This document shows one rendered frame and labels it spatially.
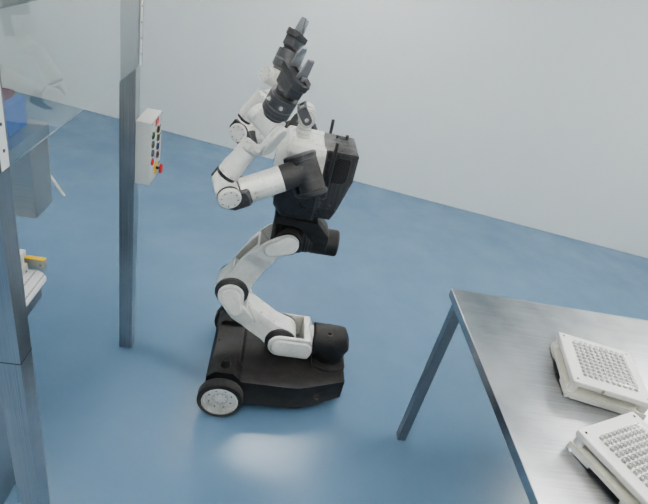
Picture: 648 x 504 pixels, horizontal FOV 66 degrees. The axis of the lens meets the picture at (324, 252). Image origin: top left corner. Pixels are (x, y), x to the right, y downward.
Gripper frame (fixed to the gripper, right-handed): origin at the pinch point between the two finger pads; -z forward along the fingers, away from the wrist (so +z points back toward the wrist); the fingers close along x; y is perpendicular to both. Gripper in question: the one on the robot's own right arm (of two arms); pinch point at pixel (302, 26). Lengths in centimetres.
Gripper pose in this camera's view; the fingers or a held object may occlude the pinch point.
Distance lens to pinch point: 218.3
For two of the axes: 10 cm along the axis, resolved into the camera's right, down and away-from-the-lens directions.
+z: -4.7, 8.6, 2.0
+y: -8.2, -5.1, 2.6
